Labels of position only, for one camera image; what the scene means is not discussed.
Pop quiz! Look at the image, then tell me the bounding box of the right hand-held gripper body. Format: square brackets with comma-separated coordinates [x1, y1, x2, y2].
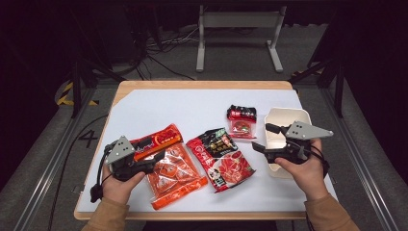
[271, 120, 335, 166]

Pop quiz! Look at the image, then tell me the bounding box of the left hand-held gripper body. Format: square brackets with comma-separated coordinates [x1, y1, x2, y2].
[104, 135, 156, 183]

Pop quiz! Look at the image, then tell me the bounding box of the beige rectangular container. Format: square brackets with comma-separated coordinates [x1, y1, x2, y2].
[263, 107, 313, 180]

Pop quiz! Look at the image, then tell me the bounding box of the long orange-red snack packet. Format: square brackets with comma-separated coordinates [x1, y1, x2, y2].
[129, 123, 184, 163]

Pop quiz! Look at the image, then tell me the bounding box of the large clear orange sauce packet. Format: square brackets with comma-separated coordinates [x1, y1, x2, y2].
[145, 142, 209, 212]

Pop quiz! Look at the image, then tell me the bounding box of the small red and black packet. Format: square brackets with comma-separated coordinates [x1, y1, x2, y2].
[226, 104, 258, 141]

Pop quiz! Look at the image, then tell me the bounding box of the red soup base packet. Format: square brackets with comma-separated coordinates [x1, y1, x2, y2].
[185, 127, 257, 194]

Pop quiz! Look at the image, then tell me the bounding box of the person's left hand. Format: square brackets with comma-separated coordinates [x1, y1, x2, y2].
[101, 165, 147, 206]

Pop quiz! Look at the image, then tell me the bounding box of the person's right hand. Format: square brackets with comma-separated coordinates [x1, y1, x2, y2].
[274, 138, 330, 203]

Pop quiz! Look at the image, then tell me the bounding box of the black metal stand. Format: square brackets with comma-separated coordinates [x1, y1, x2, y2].
[288, 56, 346, 119]
[69, 52, 127, 119]

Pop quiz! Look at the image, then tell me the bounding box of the yellow and black striped tape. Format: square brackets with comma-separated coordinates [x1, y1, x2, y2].
[56, 81, 100, 107]

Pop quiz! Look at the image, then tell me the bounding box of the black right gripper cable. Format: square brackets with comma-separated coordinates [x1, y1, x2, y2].
[307, 143, 331, 179]

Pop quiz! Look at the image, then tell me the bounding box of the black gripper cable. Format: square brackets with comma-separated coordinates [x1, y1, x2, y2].
[307, 143, 331, 179]
[89, 143, 117, 204]

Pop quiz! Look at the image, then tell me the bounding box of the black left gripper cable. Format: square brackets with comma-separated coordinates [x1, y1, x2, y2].
[89, 143, 117, 204]

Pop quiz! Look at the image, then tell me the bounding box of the aluminium frame rail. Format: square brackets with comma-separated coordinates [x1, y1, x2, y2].
[12, 86, 98, 231]
[320, 86, 402, 231]

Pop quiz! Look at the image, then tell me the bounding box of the bundle of floor cables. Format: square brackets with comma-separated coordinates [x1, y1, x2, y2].
[127, 22, 200, 82]

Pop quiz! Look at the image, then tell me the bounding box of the white metal stand frame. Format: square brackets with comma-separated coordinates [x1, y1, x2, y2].
[195, 4, 288, 73]

